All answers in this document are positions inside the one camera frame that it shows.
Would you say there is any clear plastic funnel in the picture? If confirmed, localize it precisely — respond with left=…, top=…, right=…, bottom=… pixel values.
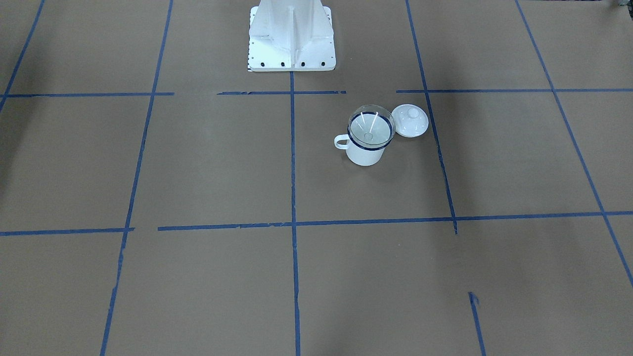
left=347, top=104, right=395, bottom=150

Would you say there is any white round cup lid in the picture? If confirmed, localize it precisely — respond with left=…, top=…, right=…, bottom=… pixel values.
left=392, top=104, right=429, bottom=138

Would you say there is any white enamel mug blue rim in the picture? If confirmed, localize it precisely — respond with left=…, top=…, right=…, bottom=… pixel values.
left=334, top=111, right=395, bottom=167

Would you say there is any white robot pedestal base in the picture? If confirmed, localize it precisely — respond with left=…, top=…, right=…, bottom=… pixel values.
left=247, top=0, right=337, bottom=72

